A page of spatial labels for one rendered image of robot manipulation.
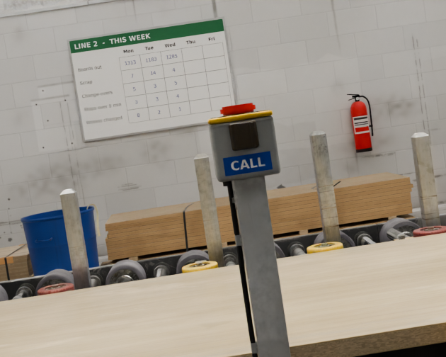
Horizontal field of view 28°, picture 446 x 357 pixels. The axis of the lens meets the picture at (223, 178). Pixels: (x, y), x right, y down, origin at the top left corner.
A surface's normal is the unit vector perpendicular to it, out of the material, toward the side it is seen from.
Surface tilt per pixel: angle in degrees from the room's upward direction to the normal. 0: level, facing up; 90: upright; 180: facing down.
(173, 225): 90
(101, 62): 90
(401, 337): 90
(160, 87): 90
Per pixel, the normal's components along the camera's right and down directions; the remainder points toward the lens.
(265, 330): 0.04, 0.07
